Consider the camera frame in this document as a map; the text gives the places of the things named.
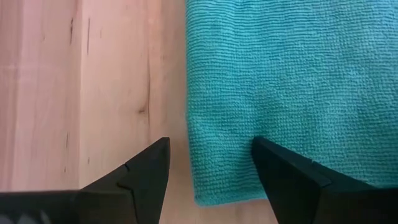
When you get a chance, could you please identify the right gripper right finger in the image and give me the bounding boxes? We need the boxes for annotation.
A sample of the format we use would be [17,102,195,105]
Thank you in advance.
[251,136,398,224]

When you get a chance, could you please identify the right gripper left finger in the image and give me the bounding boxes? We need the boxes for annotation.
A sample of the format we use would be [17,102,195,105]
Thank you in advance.
[77,136,171,224]

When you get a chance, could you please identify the teal microfiber towel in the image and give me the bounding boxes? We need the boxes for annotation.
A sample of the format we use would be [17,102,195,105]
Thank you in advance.
[185,0,398,208]

